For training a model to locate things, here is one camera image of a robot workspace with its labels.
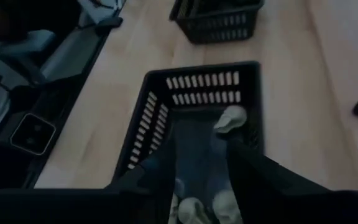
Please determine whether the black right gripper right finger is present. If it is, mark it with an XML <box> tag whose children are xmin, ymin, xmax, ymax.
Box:
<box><xmin>227</xmin><ymin>138</ymin><xmax>331</xmax><ymax>224</ymax></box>

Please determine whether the beige plastic skull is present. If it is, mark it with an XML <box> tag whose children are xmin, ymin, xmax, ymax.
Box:
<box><xmin>212</xmin><ymin>190</ymin><xmax>244</xmax><ymax>224</ymax></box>
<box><xmin>177</xmin><ymin>197</ymin><xmax>213</xmax><ymax>224</ymax></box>
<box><xmin>213</xmin><ymin>105</ymin><xmax>248</xmax><ymax>134</ymax></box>

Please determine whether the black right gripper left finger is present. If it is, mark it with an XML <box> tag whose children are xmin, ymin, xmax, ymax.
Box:
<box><xmin>106</xmin><ymin>130</ymin><xmax>177</xmax><ymax>224</ymax></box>

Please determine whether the black slotted plastic basket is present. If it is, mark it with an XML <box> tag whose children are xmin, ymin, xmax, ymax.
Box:
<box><xmin>168</xmin><ymin>0</ymin><xmax>265</xmax><ymax>44</ymax></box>
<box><xmin>109</xmin><ymin>60</ymin><xmax>265</xmax><ymax>224</ymax></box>

